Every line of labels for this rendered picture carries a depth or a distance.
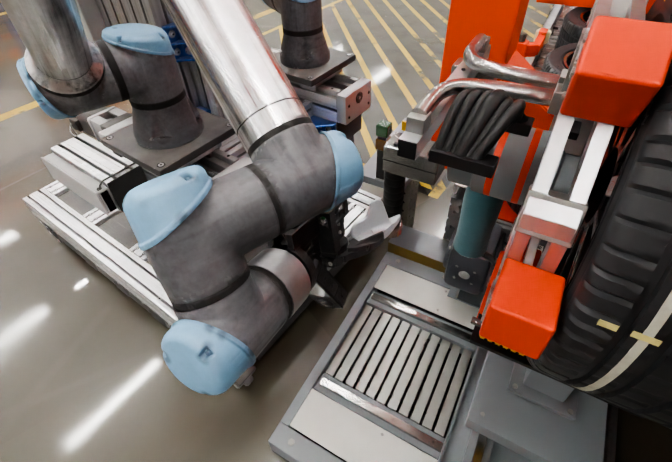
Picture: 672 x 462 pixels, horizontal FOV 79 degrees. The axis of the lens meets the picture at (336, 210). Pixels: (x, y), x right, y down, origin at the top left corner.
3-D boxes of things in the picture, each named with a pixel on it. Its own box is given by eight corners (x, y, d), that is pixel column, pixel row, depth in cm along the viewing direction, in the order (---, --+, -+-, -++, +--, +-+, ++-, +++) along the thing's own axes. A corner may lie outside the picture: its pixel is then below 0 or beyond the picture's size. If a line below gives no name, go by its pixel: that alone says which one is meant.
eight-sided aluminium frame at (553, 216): (499, 382, 72) (647, 104, 36) (463, 365, 75) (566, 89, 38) (549, 204, 107) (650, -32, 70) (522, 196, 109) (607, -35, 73)
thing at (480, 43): (563, 102, 65) (588, 35, 58) (447, 80, 73) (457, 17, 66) (576, 62, 77) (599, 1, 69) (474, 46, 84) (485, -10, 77)
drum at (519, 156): (555, 232, 71) (586, 168, 62) (438, 196, 80) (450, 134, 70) (566, 187, 80) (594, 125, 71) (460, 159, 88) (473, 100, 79)
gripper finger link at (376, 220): (409, 192, 56) (352, 212, 52) (412, 230, 58) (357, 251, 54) (396, 186, 58) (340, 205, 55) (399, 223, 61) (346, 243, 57)
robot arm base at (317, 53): (269, 62, 122) (265, 27, 115) (301, 45, 131) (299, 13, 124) (309, 73, 115) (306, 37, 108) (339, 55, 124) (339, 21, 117)
